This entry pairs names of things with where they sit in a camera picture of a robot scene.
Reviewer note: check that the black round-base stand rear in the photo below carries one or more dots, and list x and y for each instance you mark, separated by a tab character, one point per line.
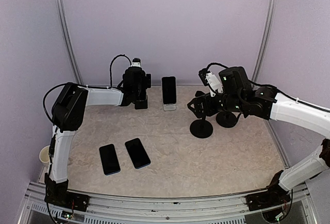
226	119

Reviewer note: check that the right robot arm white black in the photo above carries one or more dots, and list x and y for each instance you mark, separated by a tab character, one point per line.
232	94

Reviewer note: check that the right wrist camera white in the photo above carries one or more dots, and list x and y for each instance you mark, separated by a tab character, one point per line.
210	80

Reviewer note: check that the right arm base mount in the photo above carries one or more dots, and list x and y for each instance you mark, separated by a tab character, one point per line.
273	196

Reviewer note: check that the left aluminium corner post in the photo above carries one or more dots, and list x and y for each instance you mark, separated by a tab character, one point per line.
68	42

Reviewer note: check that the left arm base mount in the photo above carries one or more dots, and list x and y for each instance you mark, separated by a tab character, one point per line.
57	194

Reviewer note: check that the black phone blue edge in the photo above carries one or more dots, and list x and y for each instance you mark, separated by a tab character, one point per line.
109	159
137	153

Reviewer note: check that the black phone silver edge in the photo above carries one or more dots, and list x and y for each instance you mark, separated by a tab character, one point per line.
168	90

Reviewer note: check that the black round-base stand front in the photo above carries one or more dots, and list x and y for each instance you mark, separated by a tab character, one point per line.
201	128

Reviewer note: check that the white folding phone stand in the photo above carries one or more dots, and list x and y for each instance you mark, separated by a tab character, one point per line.
169	107

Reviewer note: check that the black folding phone stand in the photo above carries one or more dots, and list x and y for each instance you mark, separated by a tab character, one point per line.
141	104

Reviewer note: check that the right aluminium corner post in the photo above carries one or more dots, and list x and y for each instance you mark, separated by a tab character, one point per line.
264	39

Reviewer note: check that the cream ceramic mug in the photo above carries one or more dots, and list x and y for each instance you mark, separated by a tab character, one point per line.
44	156

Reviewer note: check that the black round-base stand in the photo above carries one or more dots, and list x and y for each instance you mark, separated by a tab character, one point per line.
201	128
226	119

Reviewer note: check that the aluminium front rail frame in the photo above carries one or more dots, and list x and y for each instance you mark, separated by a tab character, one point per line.
101	208

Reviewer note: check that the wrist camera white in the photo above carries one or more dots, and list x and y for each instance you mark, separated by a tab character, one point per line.
136	62
210	80

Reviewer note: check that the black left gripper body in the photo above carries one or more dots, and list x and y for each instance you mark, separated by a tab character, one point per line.
147	84

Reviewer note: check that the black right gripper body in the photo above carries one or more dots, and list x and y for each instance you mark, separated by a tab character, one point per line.
211	109

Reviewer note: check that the aluminium corner post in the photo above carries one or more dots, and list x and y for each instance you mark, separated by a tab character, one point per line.
68	42
264	39

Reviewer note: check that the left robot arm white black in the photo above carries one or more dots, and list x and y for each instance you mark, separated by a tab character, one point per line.
68	111

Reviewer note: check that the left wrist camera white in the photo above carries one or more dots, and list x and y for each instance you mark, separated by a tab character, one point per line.
136	62

